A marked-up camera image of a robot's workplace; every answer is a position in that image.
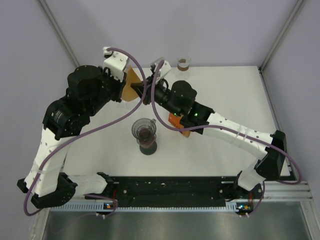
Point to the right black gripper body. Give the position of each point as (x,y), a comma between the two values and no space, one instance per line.
(161,94)

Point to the glass cup with coffee grounds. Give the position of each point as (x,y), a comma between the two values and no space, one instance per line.
(183,65)

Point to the brown paper coffee filter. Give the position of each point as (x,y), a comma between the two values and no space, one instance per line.
(128,93)

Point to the orange coffee filter box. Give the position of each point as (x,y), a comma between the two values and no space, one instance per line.
(174,120)

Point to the clear plastic coffee dripper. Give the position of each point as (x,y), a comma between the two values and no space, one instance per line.
(144,130)

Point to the glass carafe red collar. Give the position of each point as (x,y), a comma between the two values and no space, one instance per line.
(148,146)

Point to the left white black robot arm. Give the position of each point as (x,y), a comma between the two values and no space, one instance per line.
(89,89)

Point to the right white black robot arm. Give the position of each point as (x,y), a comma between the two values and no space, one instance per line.
(180,100)

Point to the stack of brown filters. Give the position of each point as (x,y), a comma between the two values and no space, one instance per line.
(186,134)

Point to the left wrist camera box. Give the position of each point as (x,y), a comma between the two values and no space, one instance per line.
(116,63)

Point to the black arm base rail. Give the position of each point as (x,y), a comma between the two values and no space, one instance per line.
(177,191)

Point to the grey slotted cable duct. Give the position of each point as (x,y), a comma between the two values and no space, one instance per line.
(100,206)

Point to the left aluminium frame post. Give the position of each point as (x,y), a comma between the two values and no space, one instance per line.
(46,10)

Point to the aluminium frame post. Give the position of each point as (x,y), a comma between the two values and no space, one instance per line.
(46,10)
(299,5)

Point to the right aluminium frame post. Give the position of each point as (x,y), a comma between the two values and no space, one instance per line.
(299,5)

